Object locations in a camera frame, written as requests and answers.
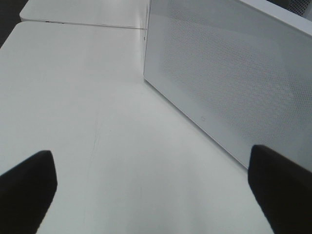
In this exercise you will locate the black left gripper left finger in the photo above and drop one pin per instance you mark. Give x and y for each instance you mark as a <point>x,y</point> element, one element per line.
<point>26,193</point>

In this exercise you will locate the white microwave door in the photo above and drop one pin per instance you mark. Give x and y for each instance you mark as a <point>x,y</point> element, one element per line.
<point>241,88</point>

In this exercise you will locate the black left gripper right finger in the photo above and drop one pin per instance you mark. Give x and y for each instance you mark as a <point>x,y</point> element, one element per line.
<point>282,189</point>

